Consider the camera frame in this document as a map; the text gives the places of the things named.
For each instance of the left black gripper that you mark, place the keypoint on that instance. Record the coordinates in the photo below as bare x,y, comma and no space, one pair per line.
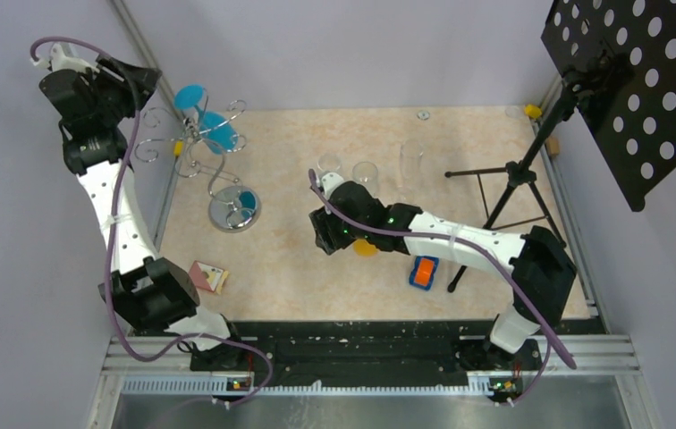
138,83

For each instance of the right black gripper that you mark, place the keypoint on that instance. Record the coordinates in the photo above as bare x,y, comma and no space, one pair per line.
326,237

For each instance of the yellow wine glass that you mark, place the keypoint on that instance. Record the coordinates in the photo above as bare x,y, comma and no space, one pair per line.
364,249

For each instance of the clear ribbed short glass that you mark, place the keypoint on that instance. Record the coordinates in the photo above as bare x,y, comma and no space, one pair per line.
366,174

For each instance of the clear flute wine glass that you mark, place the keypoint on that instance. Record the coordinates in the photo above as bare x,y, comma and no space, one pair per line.
411,154

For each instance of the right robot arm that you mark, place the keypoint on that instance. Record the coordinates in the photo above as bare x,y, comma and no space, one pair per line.
534,264

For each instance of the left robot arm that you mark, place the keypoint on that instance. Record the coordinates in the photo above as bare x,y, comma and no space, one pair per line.
147,291

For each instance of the blue wine glass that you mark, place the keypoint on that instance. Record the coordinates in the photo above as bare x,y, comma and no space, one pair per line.
215,130

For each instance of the chrome wine glass rack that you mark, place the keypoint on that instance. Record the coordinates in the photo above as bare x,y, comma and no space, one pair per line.
232,206

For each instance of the blue orange toy car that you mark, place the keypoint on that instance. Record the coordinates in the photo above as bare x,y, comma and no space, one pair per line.
422,274

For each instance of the pink card box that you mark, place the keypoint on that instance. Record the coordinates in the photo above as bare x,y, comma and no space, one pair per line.
208,278

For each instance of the metal washer on table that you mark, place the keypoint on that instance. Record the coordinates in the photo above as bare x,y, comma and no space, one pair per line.
423,114

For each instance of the yellow corner clip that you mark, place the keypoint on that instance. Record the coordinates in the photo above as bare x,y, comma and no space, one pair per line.
532,111

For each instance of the black perforated music stand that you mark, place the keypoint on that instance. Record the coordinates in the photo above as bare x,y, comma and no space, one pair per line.
617,64

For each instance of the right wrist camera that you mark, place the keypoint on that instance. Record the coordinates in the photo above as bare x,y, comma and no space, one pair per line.
329,182

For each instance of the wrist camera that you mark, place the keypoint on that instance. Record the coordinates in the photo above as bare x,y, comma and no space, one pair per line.
329,182
62,56

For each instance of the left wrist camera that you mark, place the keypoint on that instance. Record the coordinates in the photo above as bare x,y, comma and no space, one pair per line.
62,56

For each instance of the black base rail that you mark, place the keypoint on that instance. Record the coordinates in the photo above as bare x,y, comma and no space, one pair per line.
381,354

